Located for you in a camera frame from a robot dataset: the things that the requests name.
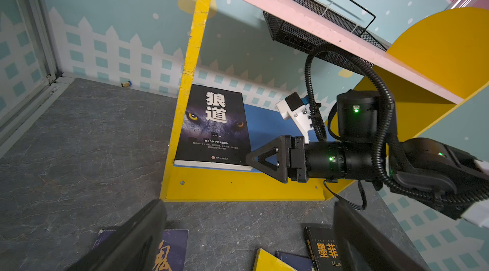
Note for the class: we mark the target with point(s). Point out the dark portrait cover book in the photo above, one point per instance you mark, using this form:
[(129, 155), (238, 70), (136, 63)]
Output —
[(170, 254)]

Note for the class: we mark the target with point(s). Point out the black wolf cover book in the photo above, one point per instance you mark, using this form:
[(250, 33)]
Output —
[(214, 131)]

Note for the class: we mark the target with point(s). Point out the navy book floral cover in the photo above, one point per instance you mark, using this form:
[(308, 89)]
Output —
[(297, 262)]

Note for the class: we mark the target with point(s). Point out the black wire mesh basket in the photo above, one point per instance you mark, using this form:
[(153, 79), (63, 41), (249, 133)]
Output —
[(305, 24)]

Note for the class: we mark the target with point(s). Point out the yellow cartoon cover book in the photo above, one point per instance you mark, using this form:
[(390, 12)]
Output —
[(265, 261)]

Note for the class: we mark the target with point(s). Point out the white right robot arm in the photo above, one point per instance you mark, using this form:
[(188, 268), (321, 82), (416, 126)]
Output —
[(366, 148)]

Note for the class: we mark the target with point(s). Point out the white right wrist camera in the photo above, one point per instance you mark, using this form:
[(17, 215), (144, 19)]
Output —
[(294, 112)]

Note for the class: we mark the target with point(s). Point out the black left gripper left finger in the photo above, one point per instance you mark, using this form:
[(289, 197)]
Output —
[(133, 246)]

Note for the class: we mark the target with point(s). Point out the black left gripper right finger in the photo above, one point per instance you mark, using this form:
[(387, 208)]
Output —
[(363, 247)]

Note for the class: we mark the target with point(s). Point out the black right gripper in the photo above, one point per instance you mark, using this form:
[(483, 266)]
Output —
[(277, 160)]

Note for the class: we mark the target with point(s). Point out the black antler cover book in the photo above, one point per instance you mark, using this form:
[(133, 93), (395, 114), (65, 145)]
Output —
[(322, 248)]

